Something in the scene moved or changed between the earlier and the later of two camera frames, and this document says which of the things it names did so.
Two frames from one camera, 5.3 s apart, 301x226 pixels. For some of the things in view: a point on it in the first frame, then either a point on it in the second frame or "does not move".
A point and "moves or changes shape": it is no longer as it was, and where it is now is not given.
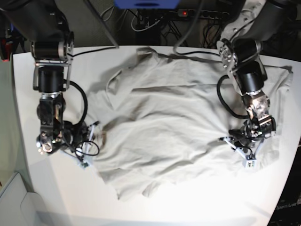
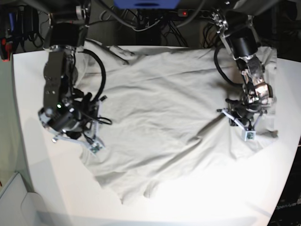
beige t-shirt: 161,118 moves or changes shape
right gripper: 245,141 → 246,112
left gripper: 76,138 → 75,117
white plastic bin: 18,207 does not move
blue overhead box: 146,4 does not move
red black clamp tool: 6,48 does not move
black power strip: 202,13 does not move
